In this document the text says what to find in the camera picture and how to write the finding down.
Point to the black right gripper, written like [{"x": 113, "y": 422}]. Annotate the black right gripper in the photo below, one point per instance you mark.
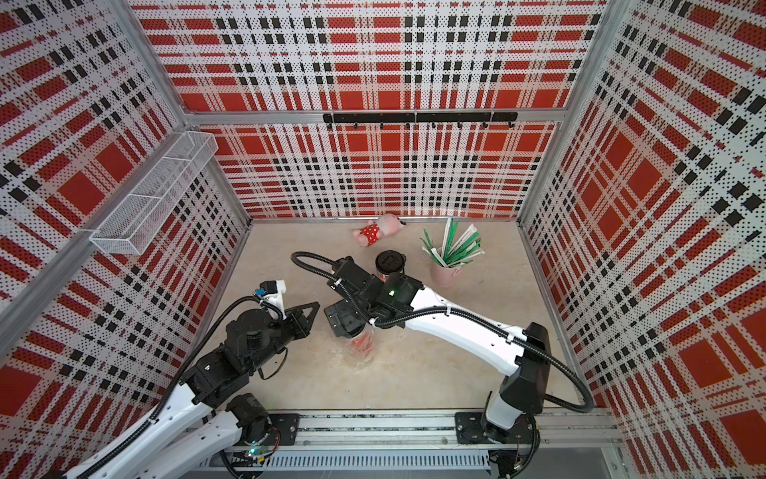
[{"x": 343, "y": 308}]

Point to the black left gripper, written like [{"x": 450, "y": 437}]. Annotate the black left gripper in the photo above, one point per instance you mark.
[{"x": 301, "y": 325}]

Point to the red milk tea cup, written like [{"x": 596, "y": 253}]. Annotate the red milk tea cup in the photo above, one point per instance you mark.
[
  {"x": 361, "y": 346},
  {"x": 389, "y": 262}
]

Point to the clear plastic carrier bag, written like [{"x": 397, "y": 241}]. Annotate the clear plastic carrier bag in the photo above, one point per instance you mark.
[{"x": 349, "y": 359}]

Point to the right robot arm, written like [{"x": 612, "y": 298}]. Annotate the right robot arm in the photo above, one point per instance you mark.
[{"x": 401, "y": 301}]

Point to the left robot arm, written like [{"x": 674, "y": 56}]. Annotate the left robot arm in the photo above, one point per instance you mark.
[{"x": 206, "y": 411}]

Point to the pink plush toy red dress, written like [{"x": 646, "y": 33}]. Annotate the pink plush toy red dress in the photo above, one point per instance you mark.
[{"x": 384, "y": 227}]

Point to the pink metal straw bucket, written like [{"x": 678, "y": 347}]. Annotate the pink metal straw bucket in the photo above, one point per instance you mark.
[{"x": 444, "y": 276}]

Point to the green wrapped straw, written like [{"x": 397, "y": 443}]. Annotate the green wrapped straw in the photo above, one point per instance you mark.
[{"x": 468, "y": 248}]

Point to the wide white wrapped straw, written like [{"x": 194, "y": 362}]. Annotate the wide white wrapped straw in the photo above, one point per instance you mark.
[{"x": 454, "y": 240}]

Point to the metal base rail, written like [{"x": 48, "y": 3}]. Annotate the metal base rail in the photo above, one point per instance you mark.
[{"x": 556, "y": 443}]

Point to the white wire mesh basket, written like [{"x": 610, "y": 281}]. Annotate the white wire mesh basket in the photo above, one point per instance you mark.
[{"x": 136, "y": 221}]

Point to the black wall hook rail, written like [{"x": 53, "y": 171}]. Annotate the black wall hook rail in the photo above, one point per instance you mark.
[{"x": 420, "y": 117}]

